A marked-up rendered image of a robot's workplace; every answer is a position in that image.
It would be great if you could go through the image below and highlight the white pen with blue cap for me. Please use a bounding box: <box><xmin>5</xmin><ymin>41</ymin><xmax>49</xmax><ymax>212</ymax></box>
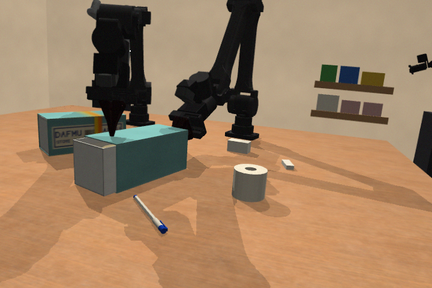
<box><xmin>133</xmin><ymin>195</ymin><xmax>168</xmax><ymax>234</ymax></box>

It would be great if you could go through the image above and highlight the teal box with orange band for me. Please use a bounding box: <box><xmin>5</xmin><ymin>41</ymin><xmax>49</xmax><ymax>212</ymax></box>
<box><xmin>37</xmin><ymin>110</ymin><xmax>126</xmax><ymax>156</ymax></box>

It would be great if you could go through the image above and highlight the teal rectangular box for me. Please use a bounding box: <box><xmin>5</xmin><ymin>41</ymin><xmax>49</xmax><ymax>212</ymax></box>
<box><xmin>73</xmin><ymin>124</ymin><xmax>188</xmax><ymax>196</ymax></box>

